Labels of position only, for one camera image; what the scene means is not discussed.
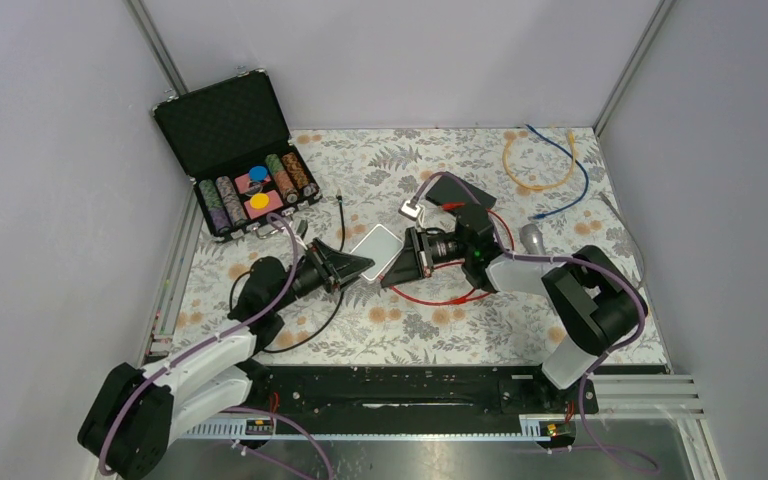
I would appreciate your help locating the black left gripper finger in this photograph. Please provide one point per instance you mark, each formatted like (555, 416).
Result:
(338, 264)
(348, 274)

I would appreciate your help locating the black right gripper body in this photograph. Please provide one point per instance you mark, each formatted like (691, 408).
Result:
(445, 247)

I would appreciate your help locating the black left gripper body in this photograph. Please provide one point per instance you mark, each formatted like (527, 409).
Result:
(309, 279)

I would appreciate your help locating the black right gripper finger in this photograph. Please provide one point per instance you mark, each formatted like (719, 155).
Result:
(405, 268)
(413, 242)

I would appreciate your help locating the white router box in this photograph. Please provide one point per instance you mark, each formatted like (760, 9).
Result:
(381, 246)

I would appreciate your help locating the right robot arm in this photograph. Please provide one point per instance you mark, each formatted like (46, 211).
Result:
(596, 304)

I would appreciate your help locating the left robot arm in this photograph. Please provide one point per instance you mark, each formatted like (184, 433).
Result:
(139, 412)

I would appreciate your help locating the silver microphone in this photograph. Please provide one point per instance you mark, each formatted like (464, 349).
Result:
(532, 240)

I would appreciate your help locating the yellow round chip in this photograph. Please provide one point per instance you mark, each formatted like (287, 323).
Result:
(259, 201)

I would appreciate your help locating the clear dealer button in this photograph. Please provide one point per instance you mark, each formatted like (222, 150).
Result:
(254, 188)

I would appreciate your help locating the blue round chip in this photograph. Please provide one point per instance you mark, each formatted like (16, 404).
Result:
(258, 173)

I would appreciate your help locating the black poker chip case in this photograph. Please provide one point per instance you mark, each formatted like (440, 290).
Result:
(218, 133)

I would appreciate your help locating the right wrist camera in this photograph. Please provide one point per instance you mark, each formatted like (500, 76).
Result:
(412, 210)

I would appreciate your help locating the black network switch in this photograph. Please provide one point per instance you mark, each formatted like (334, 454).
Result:
(451, 189)

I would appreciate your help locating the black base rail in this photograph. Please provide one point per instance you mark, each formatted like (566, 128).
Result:
(414, 400)

